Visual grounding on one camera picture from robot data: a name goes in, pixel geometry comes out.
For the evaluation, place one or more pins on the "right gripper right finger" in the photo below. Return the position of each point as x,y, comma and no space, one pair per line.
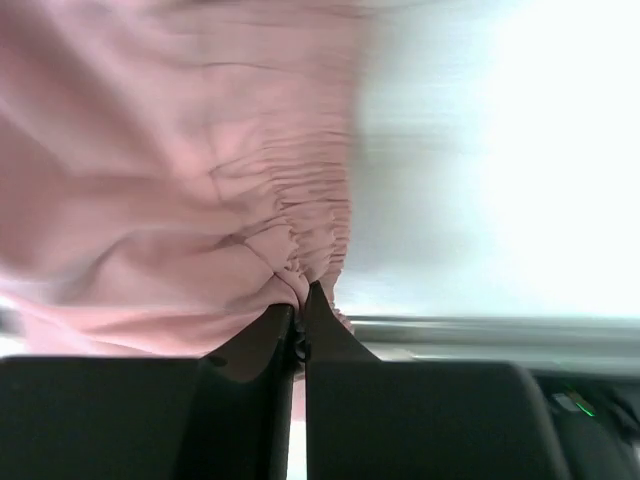
371,419

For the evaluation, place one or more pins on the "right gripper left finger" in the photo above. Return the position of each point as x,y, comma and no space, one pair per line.
222,416

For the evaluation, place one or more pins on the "pink trousers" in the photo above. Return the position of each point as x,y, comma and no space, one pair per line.
170,169

